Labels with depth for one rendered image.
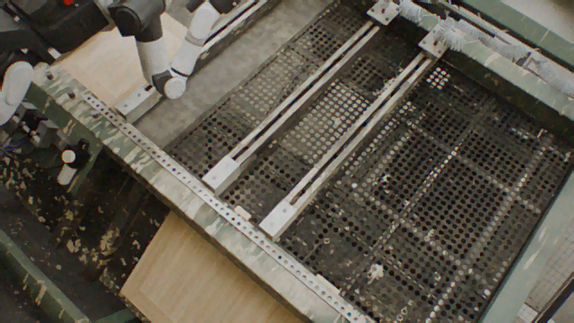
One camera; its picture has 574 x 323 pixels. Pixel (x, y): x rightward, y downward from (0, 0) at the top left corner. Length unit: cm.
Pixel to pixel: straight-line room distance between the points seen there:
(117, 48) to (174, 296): 103
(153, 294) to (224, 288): 32
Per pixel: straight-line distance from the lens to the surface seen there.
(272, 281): 163
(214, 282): 200
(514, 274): 184
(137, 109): 196
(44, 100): 212
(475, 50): 222
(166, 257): 209
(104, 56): 220
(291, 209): 169
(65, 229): 234
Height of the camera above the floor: 146
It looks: 11 degrees down
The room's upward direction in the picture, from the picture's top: 34 degrees clockwise
